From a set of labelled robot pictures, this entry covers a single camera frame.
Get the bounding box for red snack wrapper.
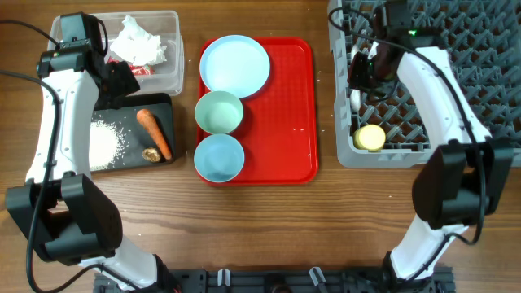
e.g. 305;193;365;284
107;57;155;76

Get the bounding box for white napkin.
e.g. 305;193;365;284
109;15;167;66

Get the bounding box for orange carrot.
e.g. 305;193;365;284
136;109;173;160

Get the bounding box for yellow plastic cup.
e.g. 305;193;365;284
353;125;386;152

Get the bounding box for white rice pile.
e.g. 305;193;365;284
89;120;124;171

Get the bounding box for brown food scrap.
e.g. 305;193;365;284
142;147;162;163

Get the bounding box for mint green bowl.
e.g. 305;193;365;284
195;91;244;134

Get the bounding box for light blue bowl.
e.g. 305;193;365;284
194;134;245;183

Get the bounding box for white plastic spoon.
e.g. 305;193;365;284
349;90;361;112

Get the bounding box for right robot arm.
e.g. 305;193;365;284
348;1;514;286

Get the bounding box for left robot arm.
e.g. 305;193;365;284
6;12;175;292

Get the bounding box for black waste tray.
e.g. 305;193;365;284
90;93;175;173

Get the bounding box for grey dishwasher rack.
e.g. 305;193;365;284
327;0;520;168

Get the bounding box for clear plastic bin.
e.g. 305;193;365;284
45;10;185;101

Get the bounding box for red plastic tray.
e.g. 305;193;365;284
225;37;319;186

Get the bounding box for light blue plate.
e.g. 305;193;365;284
199;35;271;98

